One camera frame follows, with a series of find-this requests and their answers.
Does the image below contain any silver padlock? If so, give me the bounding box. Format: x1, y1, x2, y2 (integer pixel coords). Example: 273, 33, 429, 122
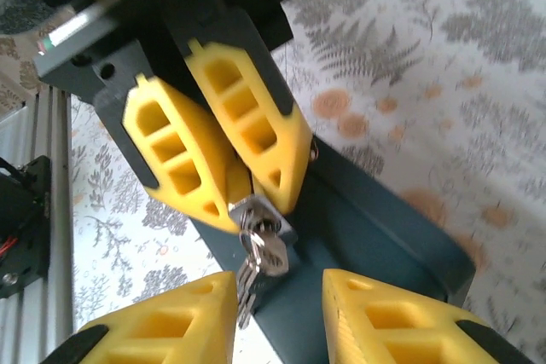
227, 194, 299, 257

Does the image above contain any floral print tablecloth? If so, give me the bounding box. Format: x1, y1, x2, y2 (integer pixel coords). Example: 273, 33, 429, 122
67, 0, 546, 364

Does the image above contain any spare silver key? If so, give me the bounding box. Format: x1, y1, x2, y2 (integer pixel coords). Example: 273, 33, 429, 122
235, 255, 262, 330

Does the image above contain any black metal mounting plate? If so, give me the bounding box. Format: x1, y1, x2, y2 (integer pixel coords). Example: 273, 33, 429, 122
0, 154, 53, 300

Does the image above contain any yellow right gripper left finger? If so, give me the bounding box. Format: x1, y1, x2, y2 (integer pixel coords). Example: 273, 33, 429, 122
40, 270, 239, 364

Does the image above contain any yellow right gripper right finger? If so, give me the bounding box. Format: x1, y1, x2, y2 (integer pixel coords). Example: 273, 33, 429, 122
322, 269, 537, 364

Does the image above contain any metal key ring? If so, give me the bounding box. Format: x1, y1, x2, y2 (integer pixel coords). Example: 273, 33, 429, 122
237, 205, 268, 263

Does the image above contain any dark teal plastic tray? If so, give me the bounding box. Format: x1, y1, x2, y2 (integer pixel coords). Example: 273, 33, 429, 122
191, 137, 478, 364

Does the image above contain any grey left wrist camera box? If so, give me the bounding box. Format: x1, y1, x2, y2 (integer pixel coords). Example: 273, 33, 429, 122
33, 1, 148, 99

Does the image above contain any wide slotted aluminium rail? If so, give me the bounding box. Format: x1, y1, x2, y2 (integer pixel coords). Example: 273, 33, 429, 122
0, 84, 73, 364

